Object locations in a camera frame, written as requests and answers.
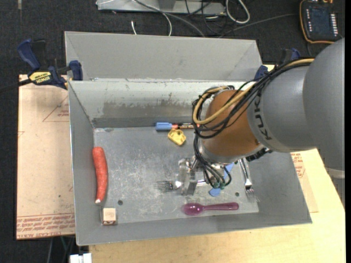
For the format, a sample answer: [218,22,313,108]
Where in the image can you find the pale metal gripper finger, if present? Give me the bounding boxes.
[180,177,198,197]
[178,158,193,176]

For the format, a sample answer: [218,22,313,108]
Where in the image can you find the purple plastic spoon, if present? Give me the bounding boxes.
[180,202,240,216]

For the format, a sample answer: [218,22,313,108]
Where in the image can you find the dark metal fork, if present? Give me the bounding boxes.
[155,180,182,193]

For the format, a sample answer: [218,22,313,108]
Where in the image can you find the blue plastic piece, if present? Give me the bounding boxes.
[208,162,235,197]

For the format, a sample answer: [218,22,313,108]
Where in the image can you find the yellow plastic piece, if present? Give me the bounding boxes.
[167,128,186,146]

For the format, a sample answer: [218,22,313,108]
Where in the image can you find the marker with blue cap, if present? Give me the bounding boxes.
[155,122,195,132]

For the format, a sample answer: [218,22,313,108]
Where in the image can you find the grey metal bin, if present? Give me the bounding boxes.
[64,31,313,247]

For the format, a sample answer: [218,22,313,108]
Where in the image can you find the silver metal fork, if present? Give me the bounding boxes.
[239,158,260,203]

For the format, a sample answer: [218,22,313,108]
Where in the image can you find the orange toy carrot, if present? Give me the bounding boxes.
[92,146,109,204]

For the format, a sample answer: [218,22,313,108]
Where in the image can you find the small pale wooden cube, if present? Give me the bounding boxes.
[100,207,118,226]

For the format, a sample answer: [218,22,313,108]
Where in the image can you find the brown cardboard board red print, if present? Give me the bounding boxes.
[16,74,319,241]

